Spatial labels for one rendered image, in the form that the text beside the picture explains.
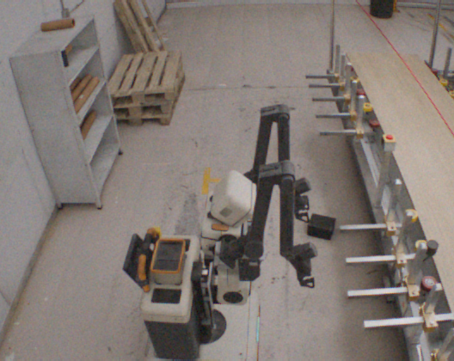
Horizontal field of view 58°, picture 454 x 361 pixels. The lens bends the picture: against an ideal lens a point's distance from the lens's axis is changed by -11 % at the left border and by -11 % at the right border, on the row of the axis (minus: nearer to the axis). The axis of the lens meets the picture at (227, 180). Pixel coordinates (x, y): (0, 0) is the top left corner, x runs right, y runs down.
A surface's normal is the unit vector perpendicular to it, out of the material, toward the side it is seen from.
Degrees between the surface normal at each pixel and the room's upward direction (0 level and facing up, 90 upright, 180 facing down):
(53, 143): 90
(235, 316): 0
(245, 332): 0
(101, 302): 0
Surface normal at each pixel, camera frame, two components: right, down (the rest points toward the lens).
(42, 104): -0.04, 0.61
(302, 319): -0.06, -0.79
